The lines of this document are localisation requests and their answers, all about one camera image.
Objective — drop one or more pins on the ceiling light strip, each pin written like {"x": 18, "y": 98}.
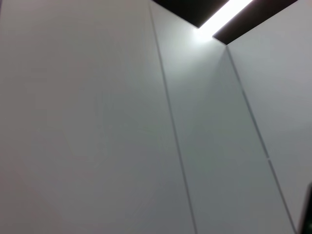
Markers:
{"x": 224, "y": 14}

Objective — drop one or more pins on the silver depth camera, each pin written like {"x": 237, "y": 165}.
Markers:
{"x": 307, "y": 214}

